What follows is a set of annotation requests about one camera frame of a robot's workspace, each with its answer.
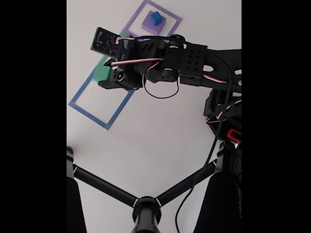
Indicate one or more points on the green cube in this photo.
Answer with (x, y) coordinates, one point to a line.
(100, 72)

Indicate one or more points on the gripper camera board, blue mount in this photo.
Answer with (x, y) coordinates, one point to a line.
(107, 42)

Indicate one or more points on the purple cube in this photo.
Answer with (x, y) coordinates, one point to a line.
(149, 26)

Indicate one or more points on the black tripod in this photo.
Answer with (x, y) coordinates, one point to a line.
(145, 213)

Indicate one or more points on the small blue cube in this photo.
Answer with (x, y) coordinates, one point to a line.
(156, 18)

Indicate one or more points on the purple tape square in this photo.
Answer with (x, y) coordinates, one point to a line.
(175, 26)

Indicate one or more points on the green tape square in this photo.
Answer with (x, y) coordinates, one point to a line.
(99, 63)

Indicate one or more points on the blue tape square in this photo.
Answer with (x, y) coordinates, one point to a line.
(80, 94)

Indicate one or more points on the red clamp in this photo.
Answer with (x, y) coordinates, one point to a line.
(233, 135)

